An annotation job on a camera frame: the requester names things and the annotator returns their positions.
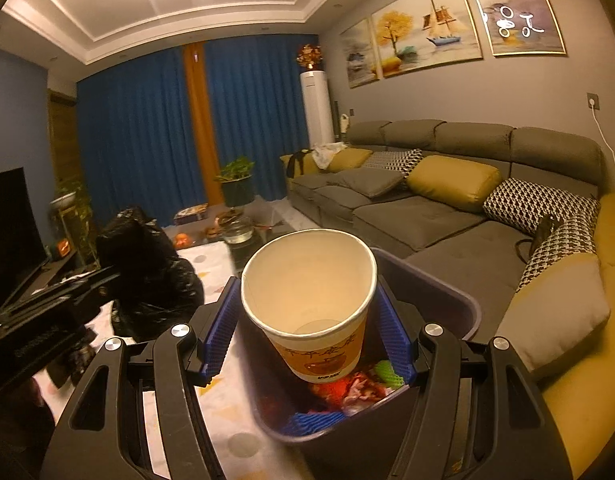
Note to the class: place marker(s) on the grey plastic bin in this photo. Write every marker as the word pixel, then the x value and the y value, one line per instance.
pixel 437 300

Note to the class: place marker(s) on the green foam net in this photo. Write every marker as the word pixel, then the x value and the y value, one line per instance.
pixel 390 374

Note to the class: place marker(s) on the white standing air conditioner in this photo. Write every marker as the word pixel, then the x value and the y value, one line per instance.
pixel 317 110

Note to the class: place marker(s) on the blue foam net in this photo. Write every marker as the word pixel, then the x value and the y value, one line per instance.
pixel 312 417

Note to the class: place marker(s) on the small orange toy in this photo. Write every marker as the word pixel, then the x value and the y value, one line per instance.
pixel 183 240

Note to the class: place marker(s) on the flat printed box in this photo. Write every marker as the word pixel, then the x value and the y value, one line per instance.
pixel 190 214

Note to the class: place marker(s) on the wooden door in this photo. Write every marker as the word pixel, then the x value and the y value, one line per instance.
pixel 62 140

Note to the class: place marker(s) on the large yellow cushion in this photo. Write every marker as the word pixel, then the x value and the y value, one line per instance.
pixel 597 400

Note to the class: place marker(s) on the grey plump pillow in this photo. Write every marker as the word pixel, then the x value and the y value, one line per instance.
pixel 552 320

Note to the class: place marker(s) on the low television cabinet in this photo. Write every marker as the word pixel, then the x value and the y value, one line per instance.
pixel 62 270

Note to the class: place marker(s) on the white paper cup orange print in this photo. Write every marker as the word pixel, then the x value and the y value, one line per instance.
pixel 312 350

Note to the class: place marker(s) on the white crumpled cloth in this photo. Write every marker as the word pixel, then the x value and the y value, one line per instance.
pixel 328 155

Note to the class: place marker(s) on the trailing green houseplant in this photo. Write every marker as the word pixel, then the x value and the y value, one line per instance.
pixel 74 210

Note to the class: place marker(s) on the orange curtain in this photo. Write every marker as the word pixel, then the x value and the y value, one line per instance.
pixel 202 125

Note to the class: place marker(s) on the white patterned cloth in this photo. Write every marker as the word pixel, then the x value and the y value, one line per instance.
pixel 222 410

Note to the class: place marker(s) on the potted plant dark pot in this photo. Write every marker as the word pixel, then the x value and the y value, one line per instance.
pixel 237 187

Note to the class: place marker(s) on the person's left forearm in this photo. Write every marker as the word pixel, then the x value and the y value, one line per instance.
pixel 12 435

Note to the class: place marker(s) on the houndstooth throw pillow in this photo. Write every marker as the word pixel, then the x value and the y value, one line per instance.
pixel 562 255
pixel 395 161
pixel 537 202

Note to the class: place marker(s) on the grey square cushion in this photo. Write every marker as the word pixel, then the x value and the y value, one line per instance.
pixel 370 182

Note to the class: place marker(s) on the black flat television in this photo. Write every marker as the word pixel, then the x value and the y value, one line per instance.
pixel 12 230

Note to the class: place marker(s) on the black plastic bag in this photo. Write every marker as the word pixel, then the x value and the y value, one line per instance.
pixel 147 270

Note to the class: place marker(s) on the blue curtain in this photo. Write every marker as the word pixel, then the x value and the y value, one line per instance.
pixel 137 135
pixel 262 115

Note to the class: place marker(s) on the sailboat and tree painting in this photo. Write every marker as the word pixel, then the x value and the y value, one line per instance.
pixel 427 25

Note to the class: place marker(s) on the grey sectional sofa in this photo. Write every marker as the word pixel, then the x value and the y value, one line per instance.
pixel 427 220

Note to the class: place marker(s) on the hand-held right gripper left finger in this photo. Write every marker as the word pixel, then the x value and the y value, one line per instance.
pixel 221 330

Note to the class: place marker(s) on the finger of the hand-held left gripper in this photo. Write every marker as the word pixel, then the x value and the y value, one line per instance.
pixel 87 287

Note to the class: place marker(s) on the wall socket with charger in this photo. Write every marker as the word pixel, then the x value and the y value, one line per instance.
pixel 594 101

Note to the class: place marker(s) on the glass pot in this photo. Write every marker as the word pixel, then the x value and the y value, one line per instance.
pixel 238 232

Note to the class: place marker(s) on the grey framed painting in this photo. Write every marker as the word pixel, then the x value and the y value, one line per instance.
pixel 517 10

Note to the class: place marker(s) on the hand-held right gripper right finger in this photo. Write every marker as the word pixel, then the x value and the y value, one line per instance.
pixel 395 340

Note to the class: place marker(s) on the small grey landscape painting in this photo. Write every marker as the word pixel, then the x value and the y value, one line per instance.
pixel 360 55

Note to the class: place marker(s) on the white handheld vacuum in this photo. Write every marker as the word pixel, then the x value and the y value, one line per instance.
pixel 344 122

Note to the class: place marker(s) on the golden flower decoration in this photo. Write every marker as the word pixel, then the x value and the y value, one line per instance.
pixel 310 56

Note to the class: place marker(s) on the small orange lamp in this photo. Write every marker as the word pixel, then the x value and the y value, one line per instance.
pixel 62 249

